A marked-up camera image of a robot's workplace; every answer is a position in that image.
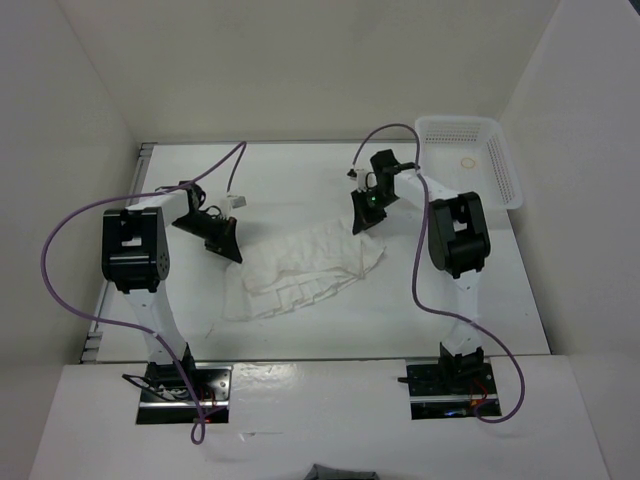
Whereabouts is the white pleated skirt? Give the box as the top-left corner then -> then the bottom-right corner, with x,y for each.
222,217 -> 386,321

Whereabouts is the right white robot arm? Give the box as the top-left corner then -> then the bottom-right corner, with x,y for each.
347,149 -> 491,393

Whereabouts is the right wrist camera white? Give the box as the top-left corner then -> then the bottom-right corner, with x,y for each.
347,166 -> 375,192

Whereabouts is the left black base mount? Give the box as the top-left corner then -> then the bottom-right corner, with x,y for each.
121,362 -> 233,425

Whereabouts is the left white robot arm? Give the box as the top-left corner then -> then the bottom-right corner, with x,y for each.
101,181 -> 243,400

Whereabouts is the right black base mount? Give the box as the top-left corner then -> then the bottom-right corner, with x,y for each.
397,361 -> 502,421

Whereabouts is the white perforated plastic basket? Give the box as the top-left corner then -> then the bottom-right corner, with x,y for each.
414,115 -> 523,210

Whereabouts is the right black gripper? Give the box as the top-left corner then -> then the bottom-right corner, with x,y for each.
351,186 -> 396,234

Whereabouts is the dark object bottom edge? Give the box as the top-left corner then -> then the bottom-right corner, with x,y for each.
304,464 -> 380,480

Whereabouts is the orange rubber band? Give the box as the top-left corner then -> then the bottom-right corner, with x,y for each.
460,157 -> 476,169

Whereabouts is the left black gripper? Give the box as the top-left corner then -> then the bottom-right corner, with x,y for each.
170,213 -> 242,263

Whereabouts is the aluminium table rail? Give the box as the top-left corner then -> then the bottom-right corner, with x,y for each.
79,142 -> 157,364

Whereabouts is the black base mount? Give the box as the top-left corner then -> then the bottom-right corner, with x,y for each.
121,362 -> 233,425
397,361 -> 502,421

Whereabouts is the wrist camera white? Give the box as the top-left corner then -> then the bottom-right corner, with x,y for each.
347,166 -> 375,192
219,194 -> 247,218

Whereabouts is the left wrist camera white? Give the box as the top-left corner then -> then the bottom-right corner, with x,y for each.
219,194 -> 247,218

